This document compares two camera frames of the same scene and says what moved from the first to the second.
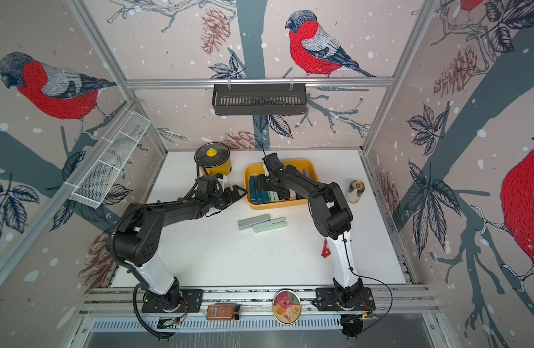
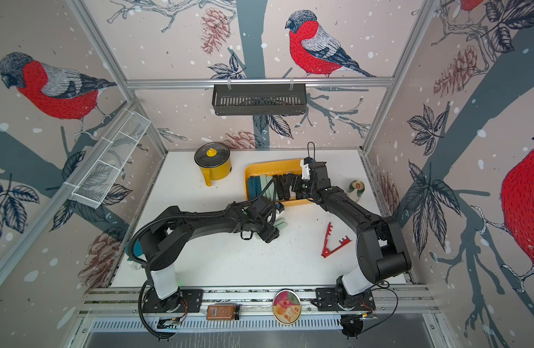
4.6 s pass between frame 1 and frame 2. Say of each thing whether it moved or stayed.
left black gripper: moved
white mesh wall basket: stayed
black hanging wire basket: stayed
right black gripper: moved
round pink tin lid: stayed
